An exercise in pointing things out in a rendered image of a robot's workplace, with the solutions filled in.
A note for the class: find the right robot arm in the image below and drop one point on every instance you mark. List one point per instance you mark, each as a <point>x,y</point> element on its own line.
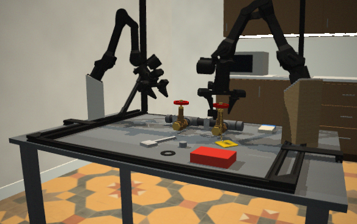
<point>122,18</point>

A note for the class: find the red rectangular block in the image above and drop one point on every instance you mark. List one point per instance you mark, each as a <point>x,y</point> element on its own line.
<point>213,157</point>

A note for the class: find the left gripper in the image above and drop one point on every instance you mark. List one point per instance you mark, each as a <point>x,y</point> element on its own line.
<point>222,85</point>

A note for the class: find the grey pipe with red valve handwheels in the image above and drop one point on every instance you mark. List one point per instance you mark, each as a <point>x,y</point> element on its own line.
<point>180,122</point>

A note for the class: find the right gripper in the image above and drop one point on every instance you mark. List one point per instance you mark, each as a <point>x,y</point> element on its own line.
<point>146,86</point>

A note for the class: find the small grey cylinder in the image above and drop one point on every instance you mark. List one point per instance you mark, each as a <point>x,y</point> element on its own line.
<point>182,144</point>

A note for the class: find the yellow tag on thin chain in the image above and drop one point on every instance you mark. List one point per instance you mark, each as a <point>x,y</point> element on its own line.
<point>226,143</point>

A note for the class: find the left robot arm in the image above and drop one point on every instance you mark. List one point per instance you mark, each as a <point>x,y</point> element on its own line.
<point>287,57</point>

